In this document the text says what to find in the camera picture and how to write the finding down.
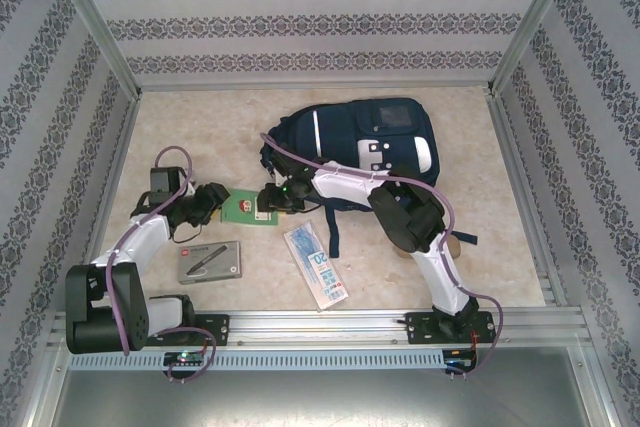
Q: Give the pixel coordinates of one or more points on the aluminium side rail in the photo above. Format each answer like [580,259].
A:
[130,122]
[515,157]

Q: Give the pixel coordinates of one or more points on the aluminium back rail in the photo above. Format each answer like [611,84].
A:
[210,86]

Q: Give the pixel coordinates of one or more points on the grey pen box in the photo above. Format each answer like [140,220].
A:
[212,263]

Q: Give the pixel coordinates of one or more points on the blue face mask pack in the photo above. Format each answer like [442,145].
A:
[317,272]

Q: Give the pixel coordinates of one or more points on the tan pencil case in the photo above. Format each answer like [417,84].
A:
[452,247]

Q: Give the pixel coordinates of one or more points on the green notebook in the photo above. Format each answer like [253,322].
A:
[235,212]

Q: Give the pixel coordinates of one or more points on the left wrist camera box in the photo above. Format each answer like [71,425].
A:
[165,184]

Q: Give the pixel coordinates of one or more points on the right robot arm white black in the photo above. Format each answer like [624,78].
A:
[410,222]

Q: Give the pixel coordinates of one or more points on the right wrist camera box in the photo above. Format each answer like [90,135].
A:
[280,162]

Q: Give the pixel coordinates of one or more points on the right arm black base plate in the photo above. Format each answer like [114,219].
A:
[420,329]

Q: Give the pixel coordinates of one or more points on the navy blue backpack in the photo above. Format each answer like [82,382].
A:
[340,127]

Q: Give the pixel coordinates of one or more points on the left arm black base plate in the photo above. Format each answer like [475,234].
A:
[217,329]

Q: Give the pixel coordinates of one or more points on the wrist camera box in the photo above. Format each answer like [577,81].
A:
[165,184]
[280,162]

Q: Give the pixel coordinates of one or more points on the grey metal sheet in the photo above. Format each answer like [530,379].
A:
[320,402]

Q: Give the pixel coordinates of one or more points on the aluminium mounting rail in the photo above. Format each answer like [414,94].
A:
[320,327]

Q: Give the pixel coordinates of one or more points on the aluminium frame post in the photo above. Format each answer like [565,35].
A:
[90,17]
[537,17]

